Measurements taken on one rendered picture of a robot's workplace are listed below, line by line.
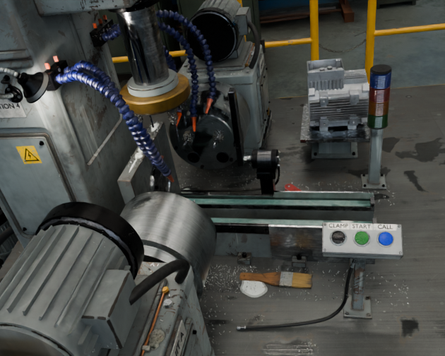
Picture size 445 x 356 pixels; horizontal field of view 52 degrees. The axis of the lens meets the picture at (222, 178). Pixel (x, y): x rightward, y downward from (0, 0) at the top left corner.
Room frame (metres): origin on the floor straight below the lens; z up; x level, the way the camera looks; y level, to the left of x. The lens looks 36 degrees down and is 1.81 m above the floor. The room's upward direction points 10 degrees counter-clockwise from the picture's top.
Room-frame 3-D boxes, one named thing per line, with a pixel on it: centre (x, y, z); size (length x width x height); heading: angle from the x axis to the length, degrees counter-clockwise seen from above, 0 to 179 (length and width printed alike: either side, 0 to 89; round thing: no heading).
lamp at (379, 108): (1.22, -0.51, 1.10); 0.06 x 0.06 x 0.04
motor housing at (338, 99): (1.46, -0.45, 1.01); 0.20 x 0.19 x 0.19; 78
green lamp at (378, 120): (1.22, -0.51, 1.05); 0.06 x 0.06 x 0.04
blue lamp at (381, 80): (1.22, -0.51, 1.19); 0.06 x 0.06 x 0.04
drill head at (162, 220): (0.75, 0.20, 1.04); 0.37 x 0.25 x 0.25; 163
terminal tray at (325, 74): (1.47, -0.41, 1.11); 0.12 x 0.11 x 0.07; 78
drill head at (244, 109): (1.41, 0.00, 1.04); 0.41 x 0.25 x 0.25; 163
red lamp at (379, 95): (1.22, -0.51, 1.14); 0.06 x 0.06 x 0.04
